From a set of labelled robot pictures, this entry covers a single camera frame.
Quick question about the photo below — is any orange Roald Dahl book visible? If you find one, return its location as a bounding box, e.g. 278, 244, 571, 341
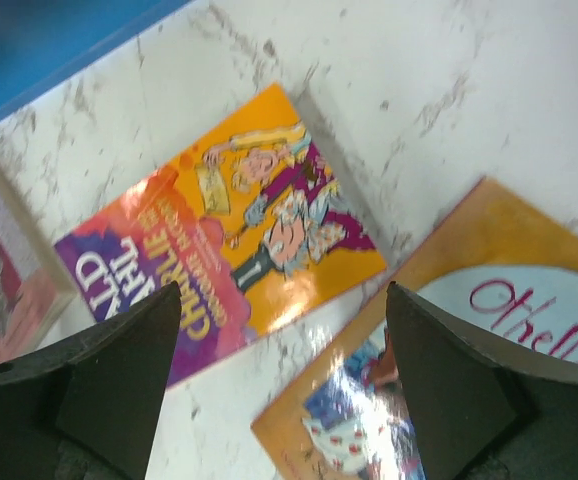
55, 84, 386, 384

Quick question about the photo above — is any pink castle cover book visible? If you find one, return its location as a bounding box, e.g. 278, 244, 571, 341
0, 170, 76, 363

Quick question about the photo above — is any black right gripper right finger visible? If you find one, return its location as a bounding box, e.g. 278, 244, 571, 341
386, 282, 578, 479

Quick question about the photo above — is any tan Othello book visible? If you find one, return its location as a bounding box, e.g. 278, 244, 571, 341
252, 178, 578, 479

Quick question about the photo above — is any blue shelf unit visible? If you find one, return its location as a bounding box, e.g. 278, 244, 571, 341
0, 0, 186, 120

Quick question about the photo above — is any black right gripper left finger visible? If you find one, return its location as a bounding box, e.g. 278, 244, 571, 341
0, 283, 181, 479

